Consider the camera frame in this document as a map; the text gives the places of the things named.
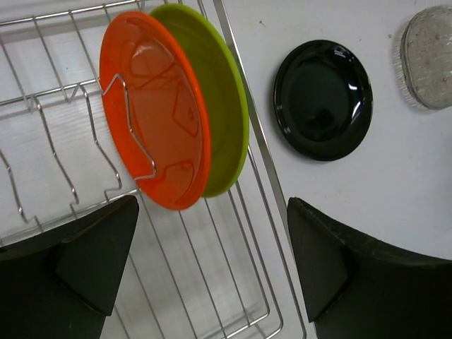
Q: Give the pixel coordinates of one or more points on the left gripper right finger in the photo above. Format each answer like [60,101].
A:
[357,286]

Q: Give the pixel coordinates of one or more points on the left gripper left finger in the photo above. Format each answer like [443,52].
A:
[63,283]

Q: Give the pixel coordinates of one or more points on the black plate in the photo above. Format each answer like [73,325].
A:
[323,100]

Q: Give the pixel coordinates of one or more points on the orange plate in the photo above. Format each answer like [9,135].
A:
[155,110]

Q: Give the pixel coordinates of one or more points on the green plate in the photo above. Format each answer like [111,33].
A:
[222,88]

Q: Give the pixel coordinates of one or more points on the wire dish rack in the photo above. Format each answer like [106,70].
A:
[221,269]

